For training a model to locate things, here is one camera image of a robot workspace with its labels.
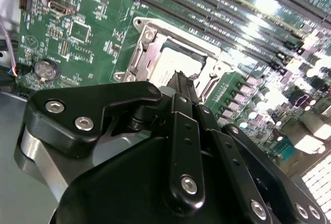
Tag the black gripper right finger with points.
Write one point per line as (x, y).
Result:
(222, 151)

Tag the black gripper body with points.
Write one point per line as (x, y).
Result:
(116, 195)

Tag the metal socket cover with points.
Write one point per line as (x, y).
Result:
(153, 56)

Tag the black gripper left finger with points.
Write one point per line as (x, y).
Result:
(77, 99)

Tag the silver CPU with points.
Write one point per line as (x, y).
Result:
(181, 61)

